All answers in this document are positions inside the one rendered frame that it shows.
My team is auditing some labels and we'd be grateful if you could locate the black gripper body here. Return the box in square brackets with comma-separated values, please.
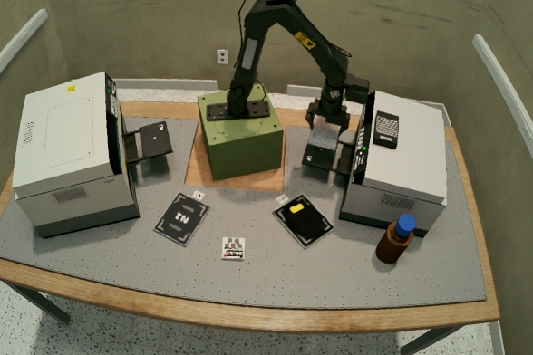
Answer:
[307, 95, 350, 128]

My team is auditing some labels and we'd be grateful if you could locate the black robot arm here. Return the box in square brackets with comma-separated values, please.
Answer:
[207, 0, 370, 121]

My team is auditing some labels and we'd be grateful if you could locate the brown bottle with blue cap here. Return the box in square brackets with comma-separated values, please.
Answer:
[375, 215, 416, 264]

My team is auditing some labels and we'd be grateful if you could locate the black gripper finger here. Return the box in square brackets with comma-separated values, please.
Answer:
[338, 112, 351, 137]
[305, 113, 315, 130]

